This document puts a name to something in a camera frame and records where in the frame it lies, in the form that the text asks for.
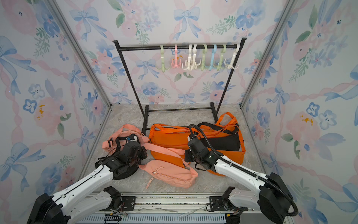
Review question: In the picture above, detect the orange bag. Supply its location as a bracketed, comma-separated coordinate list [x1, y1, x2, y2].
[197, 112, 246, 164]
[149, 124, 199, 137]
[149, 133, 190, 168]

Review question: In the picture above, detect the black strap bag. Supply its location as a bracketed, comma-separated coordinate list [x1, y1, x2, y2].
[198, 122, 244, 152]

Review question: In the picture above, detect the pink bag with buckle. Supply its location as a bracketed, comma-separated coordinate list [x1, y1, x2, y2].
[102, 124, 149, 155]

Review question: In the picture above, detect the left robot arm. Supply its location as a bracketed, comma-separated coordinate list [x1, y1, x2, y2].
[27, 141, 147, 224]

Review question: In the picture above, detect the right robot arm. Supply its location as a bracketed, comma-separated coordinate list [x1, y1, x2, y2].
[185, 134, 298, 224]

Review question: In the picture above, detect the white plastic hook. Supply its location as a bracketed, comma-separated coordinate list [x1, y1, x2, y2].
[182, 44, 193, 71]
[190, 44, 201, 71]

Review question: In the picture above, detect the pale green hook far left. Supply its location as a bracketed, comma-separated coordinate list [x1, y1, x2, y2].
[156, 45, 170, 73]

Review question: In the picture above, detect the pink plastic hook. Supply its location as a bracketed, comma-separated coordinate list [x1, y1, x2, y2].
[171, 44, 182, 68]

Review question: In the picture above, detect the white hook far right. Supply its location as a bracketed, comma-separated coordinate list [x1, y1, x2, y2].
[224, 44, 240, 70]

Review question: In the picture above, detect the green plastic hook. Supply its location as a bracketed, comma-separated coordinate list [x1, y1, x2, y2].
[216, 44, 227, 71]
[200, 44, 209, 71]

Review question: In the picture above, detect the blue plastic hook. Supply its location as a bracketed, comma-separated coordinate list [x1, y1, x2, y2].
[209, 44, 217, 71]

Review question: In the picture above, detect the black metal clothes rack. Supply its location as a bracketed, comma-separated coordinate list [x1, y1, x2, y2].
[113, 37, 247, 134]

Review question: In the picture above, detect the black corrugated cable conduit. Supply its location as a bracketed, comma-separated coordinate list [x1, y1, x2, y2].
[188, 124, 299, 217]

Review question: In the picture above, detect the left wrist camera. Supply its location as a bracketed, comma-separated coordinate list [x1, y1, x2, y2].
[126, 134, 138, 142]

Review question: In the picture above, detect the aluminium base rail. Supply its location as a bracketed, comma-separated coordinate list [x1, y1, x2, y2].
[50, 191, 294, 224]

